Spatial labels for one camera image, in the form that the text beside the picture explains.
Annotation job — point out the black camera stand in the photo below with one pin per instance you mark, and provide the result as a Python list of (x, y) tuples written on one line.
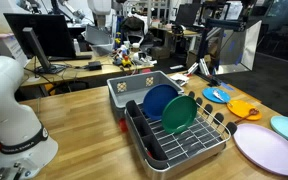
[(202, 50)]

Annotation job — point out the wooden desk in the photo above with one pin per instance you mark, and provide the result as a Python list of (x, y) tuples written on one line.
[(77, 71)]

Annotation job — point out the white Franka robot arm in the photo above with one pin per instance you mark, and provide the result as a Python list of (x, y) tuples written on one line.
[(4, 100)]

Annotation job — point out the large pink plate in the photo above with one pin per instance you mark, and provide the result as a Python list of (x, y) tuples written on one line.
[(267, 150)]

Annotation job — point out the black power adapter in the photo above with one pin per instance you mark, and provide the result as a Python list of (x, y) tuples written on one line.
[(94, 65)]

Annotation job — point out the black computer monitor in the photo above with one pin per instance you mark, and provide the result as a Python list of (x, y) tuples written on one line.
[(50, 33)]

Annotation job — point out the yellow red toy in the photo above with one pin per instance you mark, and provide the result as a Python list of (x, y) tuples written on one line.
[(126, 61)]

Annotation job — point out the metal dish rack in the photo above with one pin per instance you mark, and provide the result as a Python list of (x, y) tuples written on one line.
[(184, 143)]

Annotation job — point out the silver slotted spoon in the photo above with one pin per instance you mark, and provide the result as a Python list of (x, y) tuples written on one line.
[(219, 96)]

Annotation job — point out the light blue plate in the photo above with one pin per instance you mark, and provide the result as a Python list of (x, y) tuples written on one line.
[(284, 128)]

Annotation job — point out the grey plastic bin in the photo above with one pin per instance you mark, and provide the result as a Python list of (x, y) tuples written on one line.
[(134, 86)]

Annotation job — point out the dark blue plate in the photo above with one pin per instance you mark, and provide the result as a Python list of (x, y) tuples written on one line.
[(155, 100)]

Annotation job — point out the yellow plate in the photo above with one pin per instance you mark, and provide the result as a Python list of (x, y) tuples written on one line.
[(239, 108)]

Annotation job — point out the brown wooden spoon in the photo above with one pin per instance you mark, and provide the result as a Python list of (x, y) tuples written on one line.
[(247, 115)]

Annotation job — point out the blue tape strips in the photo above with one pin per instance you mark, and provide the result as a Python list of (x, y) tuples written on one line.
[(227, 87)]

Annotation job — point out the green plate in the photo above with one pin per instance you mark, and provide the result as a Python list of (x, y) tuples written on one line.
[(179, 115)]

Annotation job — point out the grey tilted storage tray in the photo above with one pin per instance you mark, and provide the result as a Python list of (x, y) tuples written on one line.
[(99, 38)]

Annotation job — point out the red block under rack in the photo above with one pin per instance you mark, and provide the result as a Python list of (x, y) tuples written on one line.
[(123, 125)]

